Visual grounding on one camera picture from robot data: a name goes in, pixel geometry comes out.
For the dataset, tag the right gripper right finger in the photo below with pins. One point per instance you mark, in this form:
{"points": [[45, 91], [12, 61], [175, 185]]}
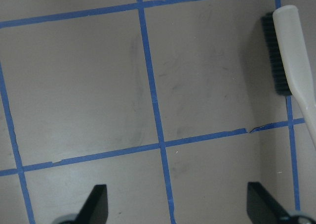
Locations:
{"points": [[262, 208]]}

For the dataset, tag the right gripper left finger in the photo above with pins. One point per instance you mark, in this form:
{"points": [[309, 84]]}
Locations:
{"points": [[95, 210]]}

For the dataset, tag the white hand brush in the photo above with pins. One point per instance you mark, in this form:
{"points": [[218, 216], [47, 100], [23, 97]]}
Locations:
{"points": [[290, 65]]}

